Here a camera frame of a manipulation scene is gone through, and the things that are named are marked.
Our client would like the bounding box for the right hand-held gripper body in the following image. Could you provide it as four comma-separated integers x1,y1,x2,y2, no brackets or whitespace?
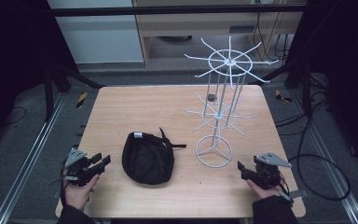
241,151,310,203

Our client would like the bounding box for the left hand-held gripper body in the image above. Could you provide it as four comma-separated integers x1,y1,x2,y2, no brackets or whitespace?
48,147,106,188

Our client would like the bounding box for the black cap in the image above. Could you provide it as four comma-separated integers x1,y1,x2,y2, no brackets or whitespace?
121,126,187,186

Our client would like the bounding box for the white wire display rack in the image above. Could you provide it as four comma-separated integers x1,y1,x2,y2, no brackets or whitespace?
184,35,280,169

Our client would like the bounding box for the person's right hand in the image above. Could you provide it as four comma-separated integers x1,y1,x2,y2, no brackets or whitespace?
246,173,287,201

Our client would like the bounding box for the person's left hand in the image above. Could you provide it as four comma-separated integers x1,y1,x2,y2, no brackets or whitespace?
63,174,101,213

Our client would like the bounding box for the yellow black striped tape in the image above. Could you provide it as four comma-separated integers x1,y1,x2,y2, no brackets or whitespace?
274,89,293,104
76,91,89,109

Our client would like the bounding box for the black metal stand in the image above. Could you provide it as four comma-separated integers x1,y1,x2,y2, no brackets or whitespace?
249,59,313,117
43,61,106,122

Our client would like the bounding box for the white cabinet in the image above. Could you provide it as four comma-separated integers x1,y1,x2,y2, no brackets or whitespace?
47,0,145,65

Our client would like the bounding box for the wooden cabinet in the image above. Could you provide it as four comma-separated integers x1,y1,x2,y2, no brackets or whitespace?
132,0,308,67

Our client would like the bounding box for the black horizontal bar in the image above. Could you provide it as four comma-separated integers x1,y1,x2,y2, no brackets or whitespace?
49,4,309,18

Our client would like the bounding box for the aluminium rail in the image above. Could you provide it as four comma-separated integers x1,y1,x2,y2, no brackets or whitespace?
0,92,67,224
287,90,358,224

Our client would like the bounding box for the black cable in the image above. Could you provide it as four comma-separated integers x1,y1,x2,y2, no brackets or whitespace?
296,74,352,202
3,105,28,127

